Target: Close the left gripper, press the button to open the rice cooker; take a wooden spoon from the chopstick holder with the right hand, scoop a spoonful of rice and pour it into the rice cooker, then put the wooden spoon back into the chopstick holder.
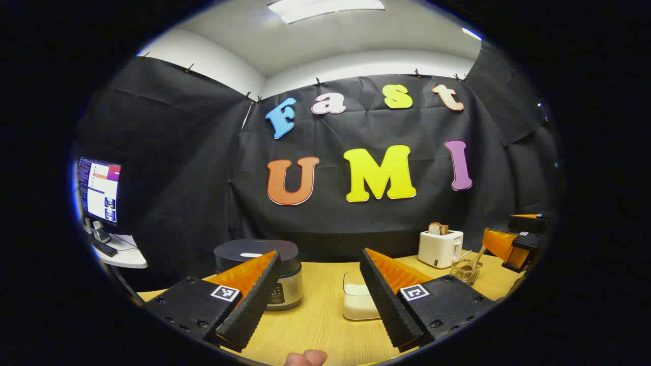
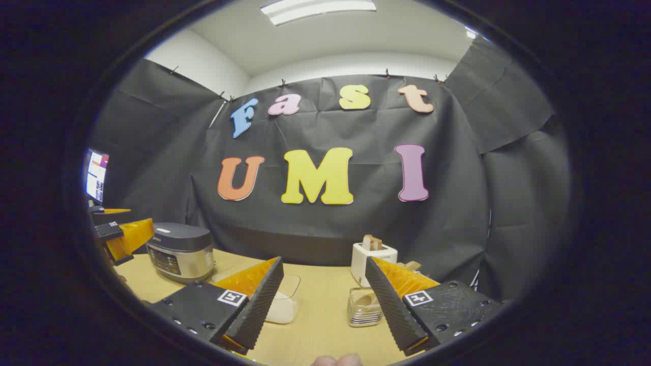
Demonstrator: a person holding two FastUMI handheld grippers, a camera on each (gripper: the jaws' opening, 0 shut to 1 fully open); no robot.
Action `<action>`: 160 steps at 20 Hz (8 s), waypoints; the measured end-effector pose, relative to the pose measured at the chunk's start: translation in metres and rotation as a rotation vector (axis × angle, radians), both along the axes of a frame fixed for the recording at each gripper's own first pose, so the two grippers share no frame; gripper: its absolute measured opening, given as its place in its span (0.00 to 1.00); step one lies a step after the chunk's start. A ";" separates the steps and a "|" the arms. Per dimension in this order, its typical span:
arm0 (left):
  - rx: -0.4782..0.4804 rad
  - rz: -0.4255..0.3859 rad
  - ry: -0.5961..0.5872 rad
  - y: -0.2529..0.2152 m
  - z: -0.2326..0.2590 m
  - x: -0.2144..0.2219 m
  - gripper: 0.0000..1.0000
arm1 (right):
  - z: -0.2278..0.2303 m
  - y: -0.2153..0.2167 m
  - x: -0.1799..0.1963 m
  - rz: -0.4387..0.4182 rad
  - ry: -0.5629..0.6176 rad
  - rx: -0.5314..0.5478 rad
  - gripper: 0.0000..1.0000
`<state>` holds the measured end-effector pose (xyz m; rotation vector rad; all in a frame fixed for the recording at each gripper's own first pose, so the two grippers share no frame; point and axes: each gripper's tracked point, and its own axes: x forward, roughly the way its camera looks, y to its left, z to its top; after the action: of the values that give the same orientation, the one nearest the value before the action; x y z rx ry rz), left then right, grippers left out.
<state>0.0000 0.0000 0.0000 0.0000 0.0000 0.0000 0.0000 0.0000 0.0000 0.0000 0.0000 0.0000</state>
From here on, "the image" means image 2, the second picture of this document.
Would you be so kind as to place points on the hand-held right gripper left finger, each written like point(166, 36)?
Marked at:
point(257, 305)

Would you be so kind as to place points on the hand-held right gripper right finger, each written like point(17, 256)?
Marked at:
point(391, 305)

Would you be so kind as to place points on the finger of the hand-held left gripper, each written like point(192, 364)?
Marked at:
point(133, 236)
point(109, 217)

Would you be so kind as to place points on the white rice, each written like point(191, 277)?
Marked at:
point(282, 311)

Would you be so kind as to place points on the clear plastic rice container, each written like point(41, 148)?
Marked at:
point(287, 284)

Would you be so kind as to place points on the wooden spoon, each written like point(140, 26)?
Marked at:
point(413, 266)

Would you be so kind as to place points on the silver black rice cooker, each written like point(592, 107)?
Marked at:
point(183, 249)

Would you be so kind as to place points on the computer monitor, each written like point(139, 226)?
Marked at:
point(96, 175)

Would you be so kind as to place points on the white toaster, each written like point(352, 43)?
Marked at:
point(360, 259)

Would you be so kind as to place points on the toast slice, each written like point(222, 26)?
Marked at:
point(372, 242)

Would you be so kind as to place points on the black backdrop cloth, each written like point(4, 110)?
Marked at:
point(330, 229)

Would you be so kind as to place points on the ceiling light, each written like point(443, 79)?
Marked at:
point(315, 9)

